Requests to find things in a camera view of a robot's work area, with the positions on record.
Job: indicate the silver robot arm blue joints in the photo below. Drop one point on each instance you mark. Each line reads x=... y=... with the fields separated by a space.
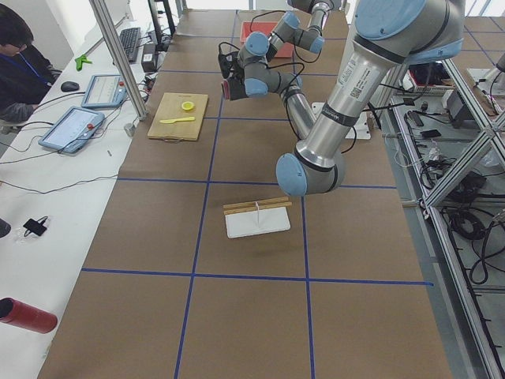
x=387 y=34

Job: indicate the wooden stick far side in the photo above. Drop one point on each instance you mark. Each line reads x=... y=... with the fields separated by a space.
x=264 y=202

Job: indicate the wooden stick near tray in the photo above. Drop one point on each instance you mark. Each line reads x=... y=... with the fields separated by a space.
x=255 y=207

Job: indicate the white rectangular tray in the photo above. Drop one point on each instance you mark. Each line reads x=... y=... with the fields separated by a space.
x=258 y=222

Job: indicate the yellow plastic knife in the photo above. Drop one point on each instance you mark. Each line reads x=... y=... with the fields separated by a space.
x=174 y=120

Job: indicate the wooden cutting board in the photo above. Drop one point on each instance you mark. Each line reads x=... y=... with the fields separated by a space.
x=170 y=107

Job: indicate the yellow lemon slices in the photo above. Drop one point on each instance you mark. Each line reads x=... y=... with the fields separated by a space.
x=187 y=105

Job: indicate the pink plastic bin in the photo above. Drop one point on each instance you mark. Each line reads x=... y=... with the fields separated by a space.
x=285 y=50

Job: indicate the black power adapter box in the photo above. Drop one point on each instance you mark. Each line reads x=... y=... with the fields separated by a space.
x=149 y=58

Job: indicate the far blue teach pendant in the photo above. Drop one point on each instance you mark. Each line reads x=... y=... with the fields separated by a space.
x=104 y=92

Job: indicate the blue teach pendant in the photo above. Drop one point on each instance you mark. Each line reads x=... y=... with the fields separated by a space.
x=104 y=92
x=73 y=130

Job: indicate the near blue teach pendant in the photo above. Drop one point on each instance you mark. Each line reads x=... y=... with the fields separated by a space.
x=73 y=130

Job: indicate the black keyboard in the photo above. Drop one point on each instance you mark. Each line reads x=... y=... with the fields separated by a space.
x=129 y=39

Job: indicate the black computer mouse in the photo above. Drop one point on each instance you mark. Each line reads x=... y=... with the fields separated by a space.
x=69 y=86

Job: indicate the green plastic clamp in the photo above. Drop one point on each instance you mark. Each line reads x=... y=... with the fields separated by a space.
x=81 y=61

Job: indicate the person in dark jacket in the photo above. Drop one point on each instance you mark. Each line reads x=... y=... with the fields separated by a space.
x=26 y=75

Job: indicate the red cylinder bottle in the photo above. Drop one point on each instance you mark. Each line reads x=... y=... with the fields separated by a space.
x=22 y=315

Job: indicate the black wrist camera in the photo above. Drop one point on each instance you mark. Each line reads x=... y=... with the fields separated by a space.
x=228 y=63

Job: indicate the small black device with strap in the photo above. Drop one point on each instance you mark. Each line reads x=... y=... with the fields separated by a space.
x=35 y=227

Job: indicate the aluminium frame post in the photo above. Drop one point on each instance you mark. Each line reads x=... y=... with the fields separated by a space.
x=108 y=30

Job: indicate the aluminium frame rail right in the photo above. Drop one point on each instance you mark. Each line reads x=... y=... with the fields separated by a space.
x=451 y=153

